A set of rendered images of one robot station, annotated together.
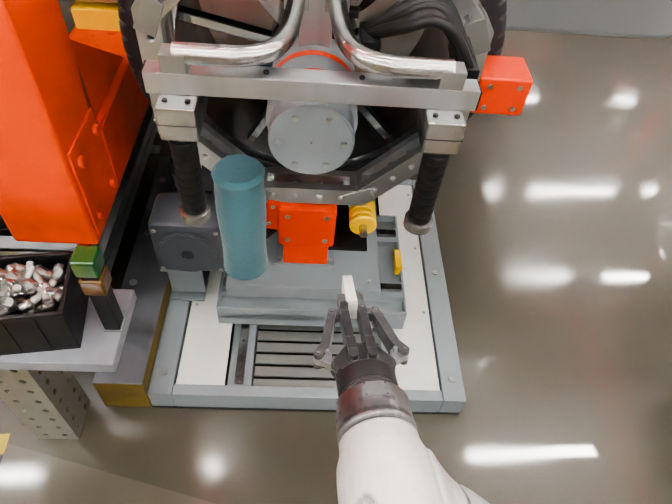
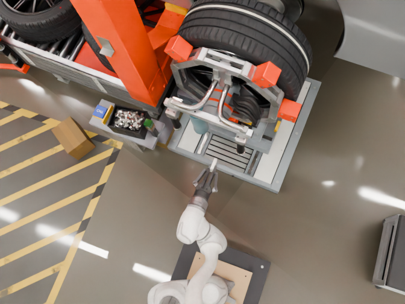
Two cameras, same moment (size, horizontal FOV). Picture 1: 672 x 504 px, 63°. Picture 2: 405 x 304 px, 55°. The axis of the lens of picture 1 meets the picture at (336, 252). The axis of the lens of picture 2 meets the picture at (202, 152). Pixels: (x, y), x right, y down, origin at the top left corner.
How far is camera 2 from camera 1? 1.25 m
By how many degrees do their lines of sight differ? 31
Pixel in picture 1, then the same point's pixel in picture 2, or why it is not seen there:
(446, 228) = (320, 108)
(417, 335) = (273, 158)
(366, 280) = (256, 133)
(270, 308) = (217, 131)
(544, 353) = (328, 183)
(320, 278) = not seen: hidden behind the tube
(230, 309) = not seen: hidden behind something
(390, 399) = (199, 203)
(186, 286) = not seen: hidden behind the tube
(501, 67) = (289, 108)
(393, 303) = (267, 144)
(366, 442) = (188, 212)
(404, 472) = (191, 221)
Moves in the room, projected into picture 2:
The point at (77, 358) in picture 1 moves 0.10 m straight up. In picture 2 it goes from (143, 143) to (138, 137)
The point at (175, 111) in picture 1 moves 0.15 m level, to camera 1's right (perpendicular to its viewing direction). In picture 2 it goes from (170, 114) to (199, 129)
